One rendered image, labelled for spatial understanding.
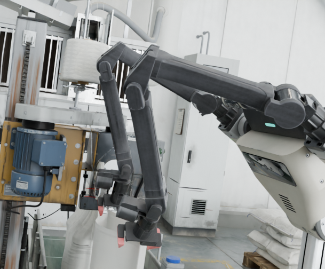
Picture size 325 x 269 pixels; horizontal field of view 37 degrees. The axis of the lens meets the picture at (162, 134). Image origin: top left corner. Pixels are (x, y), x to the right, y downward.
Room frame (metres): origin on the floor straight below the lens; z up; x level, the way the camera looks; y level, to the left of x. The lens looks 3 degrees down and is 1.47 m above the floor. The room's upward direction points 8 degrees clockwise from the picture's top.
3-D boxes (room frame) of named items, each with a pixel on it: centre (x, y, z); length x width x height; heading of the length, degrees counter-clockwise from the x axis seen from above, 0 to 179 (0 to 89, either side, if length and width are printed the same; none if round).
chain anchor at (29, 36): (1.99, 0.58, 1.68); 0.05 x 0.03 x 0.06; 106
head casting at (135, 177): (2.21, 0.19, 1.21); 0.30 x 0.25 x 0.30; 16
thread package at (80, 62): (1.89, 0.33, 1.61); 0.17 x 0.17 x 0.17
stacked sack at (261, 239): (4.84, -1.35, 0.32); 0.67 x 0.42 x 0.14; 110
